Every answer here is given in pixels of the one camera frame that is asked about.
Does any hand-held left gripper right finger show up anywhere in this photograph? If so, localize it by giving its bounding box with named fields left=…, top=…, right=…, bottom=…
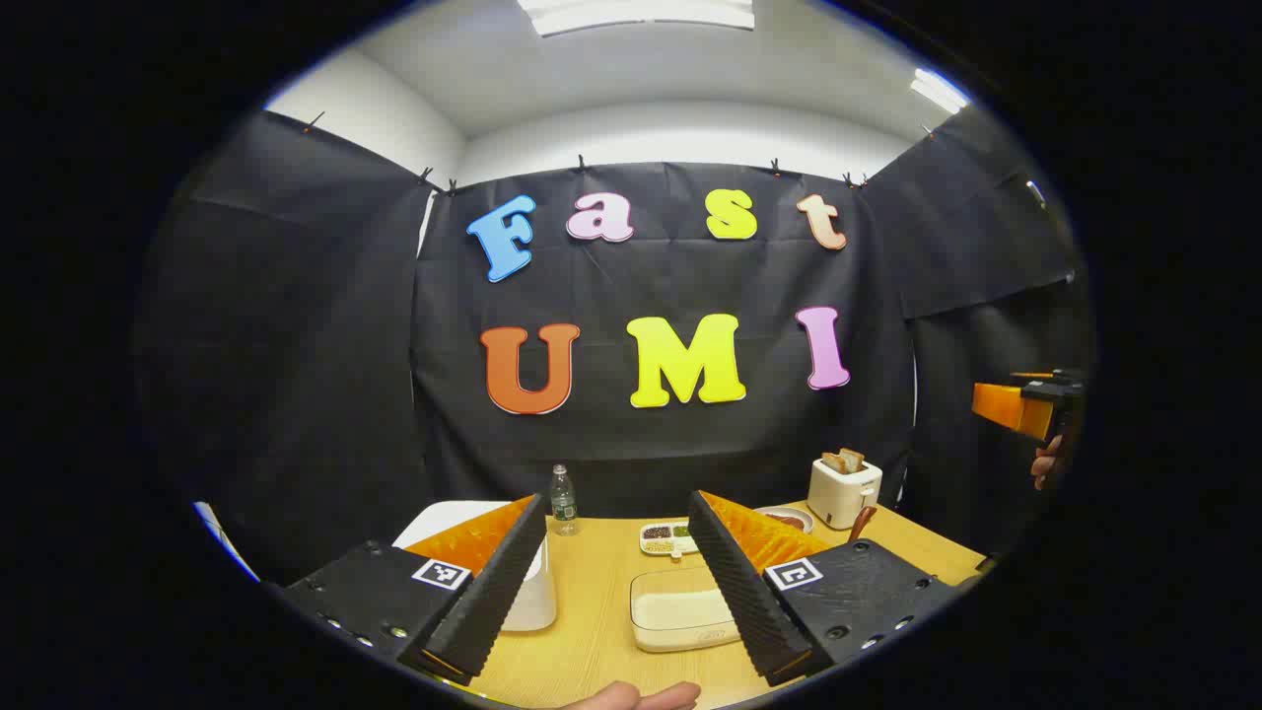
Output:
left=687, top=490, right=962, bottom=688

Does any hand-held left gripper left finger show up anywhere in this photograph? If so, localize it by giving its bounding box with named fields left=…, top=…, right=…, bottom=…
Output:
left=281, top=493, right=548, bottom=686

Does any white rice cooker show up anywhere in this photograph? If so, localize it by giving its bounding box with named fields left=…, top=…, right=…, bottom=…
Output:
left=394, top=500, right=558, bottom=632

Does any clear box of rice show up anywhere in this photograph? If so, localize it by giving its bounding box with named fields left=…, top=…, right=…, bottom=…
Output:
left=629, top=565, right=742, bottom=654

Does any white divided bean tray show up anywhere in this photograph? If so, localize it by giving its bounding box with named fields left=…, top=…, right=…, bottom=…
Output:
left=639, top=522, right=703, bottom=559

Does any clear plastic water bottle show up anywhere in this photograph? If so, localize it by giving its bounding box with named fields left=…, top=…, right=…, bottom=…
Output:
left=549, top=463, right=580, bottom=536

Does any white toaster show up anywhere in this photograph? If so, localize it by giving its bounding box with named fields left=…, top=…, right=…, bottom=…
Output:
left=807, top=456, right=883, bottom=531

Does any black backdrop cloth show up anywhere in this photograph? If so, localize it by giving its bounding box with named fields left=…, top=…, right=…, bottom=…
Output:
left=138, top=106, right=1095, bottom=585

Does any white side desk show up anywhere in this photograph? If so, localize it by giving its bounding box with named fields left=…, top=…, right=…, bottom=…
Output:
left=192, top=501, right=259, bottom=583

